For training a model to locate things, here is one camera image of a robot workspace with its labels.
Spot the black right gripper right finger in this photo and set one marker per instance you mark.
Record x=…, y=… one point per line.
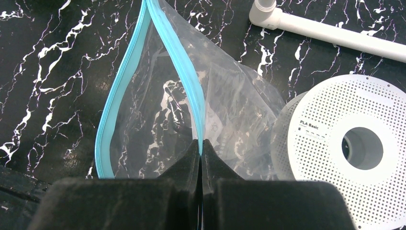
x=232, y=203

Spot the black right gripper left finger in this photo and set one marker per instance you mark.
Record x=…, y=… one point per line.
x=171, y=201

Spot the white PVC pipe frame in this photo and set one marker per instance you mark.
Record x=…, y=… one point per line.
x=264, y=13

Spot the white filament spool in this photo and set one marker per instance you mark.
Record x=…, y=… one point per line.
x=349, y=131

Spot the clear zip top bag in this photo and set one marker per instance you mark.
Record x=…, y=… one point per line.
x=175, y=86

